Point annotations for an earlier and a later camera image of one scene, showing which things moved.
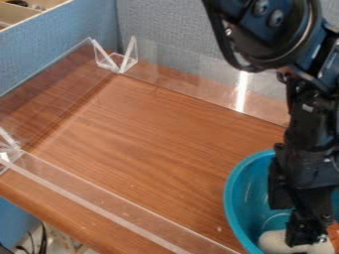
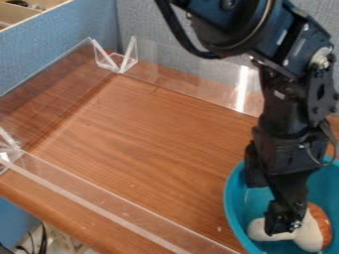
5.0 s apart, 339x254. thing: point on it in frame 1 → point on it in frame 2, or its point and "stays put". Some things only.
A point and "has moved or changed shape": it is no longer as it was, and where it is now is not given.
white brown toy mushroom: (273, 243) has moved or changed shape
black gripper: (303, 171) → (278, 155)
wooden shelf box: (16, 12) stays put
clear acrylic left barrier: (40, 102) stays put
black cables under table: (44, 246) stays put
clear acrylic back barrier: (189, 63) stays put
